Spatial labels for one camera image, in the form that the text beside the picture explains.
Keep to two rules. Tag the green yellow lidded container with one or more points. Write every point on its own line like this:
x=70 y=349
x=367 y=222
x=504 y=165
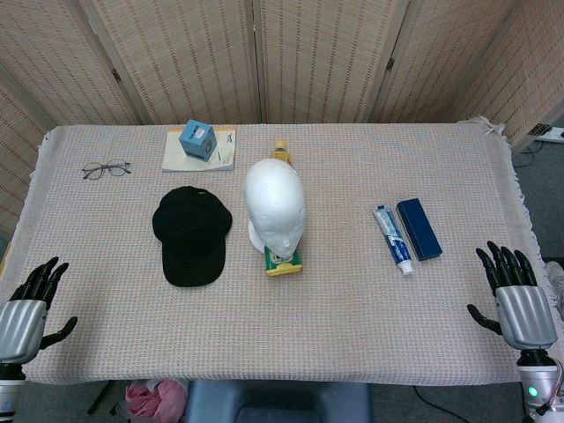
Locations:
x=284 y=264

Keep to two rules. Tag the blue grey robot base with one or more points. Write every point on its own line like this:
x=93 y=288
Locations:
x=277 y=403

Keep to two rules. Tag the yellow drink bottle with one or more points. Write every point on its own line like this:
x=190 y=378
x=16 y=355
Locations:
x=280 y=152

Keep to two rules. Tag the dark blue rectangular case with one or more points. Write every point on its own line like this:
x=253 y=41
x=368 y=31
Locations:
x=419 y=229

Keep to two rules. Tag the white foam mannequin head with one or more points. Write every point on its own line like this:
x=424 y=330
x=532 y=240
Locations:
x=275 y=207

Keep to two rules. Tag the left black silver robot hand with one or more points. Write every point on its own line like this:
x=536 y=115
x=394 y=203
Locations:
x=20 y=317

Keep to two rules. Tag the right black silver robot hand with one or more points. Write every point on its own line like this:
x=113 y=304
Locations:
x=523 y=311

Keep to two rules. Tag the blue white toothpaste tube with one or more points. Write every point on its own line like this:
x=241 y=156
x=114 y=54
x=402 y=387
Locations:
x=393 y=238

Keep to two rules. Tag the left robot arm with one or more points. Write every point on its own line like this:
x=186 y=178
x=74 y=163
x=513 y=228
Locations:
x=8 y=388

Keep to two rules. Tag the thin-framed eyeglasses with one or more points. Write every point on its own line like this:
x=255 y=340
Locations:
x=106 y=169

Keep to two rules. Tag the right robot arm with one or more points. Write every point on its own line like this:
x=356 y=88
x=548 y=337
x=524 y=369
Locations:
x=538 y=383

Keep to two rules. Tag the black baseball cap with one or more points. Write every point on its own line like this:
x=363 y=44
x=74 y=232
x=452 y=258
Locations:
x=192 y=236

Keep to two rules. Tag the white paperback book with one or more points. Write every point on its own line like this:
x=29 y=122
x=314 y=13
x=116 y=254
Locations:
x=220 y=154

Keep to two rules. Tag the pink plastic bag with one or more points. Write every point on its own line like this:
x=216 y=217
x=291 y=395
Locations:
x=154 y=398

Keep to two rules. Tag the bamboo folding screen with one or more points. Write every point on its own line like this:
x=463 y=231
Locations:
x=264 y=57

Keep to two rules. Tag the white power strip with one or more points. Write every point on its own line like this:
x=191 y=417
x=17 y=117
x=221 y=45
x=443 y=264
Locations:
x=547 y=132

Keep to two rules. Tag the woven beige tablecloth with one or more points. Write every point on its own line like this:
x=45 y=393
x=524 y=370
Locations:
x=282 y=282

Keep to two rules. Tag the blue cardboard box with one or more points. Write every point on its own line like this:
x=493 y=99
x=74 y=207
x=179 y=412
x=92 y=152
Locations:
x=198 y=141

